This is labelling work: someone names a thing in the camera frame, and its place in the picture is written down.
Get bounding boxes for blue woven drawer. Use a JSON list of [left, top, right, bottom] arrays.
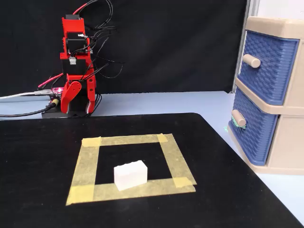
[[237, 30, 300, 106], [228, 89, 279, 166]]

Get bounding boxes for red fixed gripper finger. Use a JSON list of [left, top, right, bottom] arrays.
[[85, 78, 97, 115]]

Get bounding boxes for black power cable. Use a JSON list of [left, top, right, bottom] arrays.
[[0, 98, 60, 118]]

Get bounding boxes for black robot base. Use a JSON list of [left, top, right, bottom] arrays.
[[41, 91, 103, 119]]

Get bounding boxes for black backdrop cloth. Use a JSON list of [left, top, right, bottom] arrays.
[[0, 0, 249, 96]]

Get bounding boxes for pink-lit controller board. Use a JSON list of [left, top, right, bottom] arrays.
[[48, 86, 65, 99]]

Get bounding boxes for black table mat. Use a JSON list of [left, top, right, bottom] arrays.
[[0, 112, 304, 228]]

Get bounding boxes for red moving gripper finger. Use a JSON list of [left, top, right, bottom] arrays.
[[60, 80, 83, 114]]

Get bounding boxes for green tape on handle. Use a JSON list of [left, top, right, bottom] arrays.
[[223, 115, 247, 133]]

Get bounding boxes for white cube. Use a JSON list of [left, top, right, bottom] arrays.
[[113, 160, 149, 192]]

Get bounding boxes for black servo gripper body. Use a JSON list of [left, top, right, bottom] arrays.
[[61, 57, 96, 83]]

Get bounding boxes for silver metal frame post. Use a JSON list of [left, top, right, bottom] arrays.
[[231, 0, 260, 94]]

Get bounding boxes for beige plastic drawer cabinet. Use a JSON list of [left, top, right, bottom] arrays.
[[227, 16, 304, 176]]

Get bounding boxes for white USB cable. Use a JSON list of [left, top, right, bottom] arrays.
[[0, 88, 52, 100]]

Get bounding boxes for blue woven drawer, plain handle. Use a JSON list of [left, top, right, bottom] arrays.
[[237, 30, 300, 106]]

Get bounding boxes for yellow masking tape strip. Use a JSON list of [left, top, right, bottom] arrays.
[[66, 178, 197, 206], [157, 133, 198, 188], [81, 133, 174, 147], [66, 137, 102, 206]]

